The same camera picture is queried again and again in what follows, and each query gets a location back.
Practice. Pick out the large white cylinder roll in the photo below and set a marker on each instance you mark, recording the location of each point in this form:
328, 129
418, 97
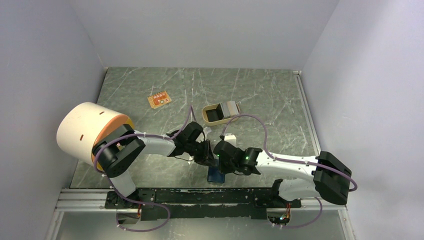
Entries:
84, 126

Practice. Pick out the blue leather card holder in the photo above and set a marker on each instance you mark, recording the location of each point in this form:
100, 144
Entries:
214, 175

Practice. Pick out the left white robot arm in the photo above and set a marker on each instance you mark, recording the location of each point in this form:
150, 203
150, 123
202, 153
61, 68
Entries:
114, 154

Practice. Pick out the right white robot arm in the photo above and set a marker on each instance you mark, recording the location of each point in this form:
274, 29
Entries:
298, 177

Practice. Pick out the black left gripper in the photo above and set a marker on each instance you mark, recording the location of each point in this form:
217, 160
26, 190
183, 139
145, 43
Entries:
206, 158

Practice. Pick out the beige oval card tray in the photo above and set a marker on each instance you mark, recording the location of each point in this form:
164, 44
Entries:
212, 115

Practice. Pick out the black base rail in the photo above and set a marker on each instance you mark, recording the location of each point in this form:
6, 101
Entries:
192, 203

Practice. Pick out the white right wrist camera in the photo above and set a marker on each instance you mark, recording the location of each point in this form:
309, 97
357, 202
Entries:
230, 138

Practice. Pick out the aluminium frame rail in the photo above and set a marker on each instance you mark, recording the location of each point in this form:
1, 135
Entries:
80, 215

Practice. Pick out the stack of cards in tray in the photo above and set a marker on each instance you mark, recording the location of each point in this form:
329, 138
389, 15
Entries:
229, 109

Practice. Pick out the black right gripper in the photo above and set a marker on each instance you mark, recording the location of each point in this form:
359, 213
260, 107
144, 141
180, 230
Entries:
224, 169

